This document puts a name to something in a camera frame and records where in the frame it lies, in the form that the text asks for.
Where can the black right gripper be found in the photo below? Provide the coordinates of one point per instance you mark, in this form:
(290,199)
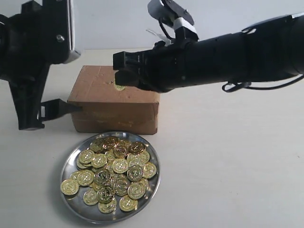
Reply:
(160,69)

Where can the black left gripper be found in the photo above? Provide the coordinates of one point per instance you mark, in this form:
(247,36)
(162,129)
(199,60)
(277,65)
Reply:
(39,36)

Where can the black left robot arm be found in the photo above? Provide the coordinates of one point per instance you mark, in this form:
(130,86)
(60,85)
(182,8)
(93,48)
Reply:
(41,35)

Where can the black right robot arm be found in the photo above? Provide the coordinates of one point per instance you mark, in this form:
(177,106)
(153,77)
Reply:
(272,50)

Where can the brown cardboard slotted box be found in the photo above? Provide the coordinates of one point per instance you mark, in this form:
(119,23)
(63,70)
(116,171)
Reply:
(106,109)

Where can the gold coin dark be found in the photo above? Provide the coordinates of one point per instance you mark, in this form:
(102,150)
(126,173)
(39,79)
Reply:
(110,142)
(136,147)

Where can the gold coin dark right top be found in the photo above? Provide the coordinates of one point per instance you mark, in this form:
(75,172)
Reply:
(136,147)

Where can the round steel plate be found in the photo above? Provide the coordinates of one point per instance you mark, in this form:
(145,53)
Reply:
(91,213)

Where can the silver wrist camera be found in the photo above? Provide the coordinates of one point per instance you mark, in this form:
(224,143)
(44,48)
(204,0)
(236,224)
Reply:
(171,14)

